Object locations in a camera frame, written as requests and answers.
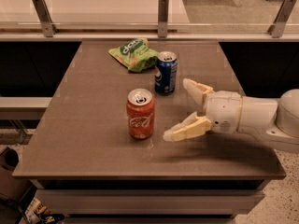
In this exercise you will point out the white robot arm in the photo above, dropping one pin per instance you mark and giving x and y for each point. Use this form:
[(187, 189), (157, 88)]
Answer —
[(271, 122)]

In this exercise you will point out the middle metal railing bracket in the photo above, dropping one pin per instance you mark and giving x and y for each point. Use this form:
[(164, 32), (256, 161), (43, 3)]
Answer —
[(163, 7)]

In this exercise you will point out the green chip bag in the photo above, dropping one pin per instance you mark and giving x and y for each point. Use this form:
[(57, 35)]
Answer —
[(135, 55)]

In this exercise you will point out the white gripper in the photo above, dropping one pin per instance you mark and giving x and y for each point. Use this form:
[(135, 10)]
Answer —
[(222, 110)]

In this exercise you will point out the left metal railing bracket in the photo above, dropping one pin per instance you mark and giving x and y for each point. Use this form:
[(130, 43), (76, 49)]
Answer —
[(48, 28)]

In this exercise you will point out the right metal railing bracket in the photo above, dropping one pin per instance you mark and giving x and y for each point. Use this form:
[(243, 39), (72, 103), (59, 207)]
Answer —
[(277, 28)]

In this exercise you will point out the dark bin at left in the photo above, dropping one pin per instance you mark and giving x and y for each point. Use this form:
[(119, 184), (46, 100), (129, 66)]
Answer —
[(11, 188)]

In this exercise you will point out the metal railing bracket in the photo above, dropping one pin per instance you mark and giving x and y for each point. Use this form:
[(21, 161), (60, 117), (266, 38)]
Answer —
[(48, 28), (163, 7), (277, 28)]

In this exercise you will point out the white table drawer base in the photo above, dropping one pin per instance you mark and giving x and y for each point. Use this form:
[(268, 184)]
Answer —
[(175, 202)]

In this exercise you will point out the printed package on floor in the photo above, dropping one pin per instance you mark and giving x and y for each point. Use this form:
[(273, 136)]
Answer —
[(38, 213)]

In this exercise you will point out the orange coke can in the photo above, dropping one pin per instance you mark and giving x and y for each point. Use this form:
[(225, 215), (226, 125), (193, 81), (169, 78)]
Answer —
[(140, 112)]

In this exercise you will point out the blue pepsi can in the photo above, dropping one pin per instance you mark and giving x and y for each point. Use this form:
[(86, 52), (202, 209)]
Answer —
[(165, 72)]

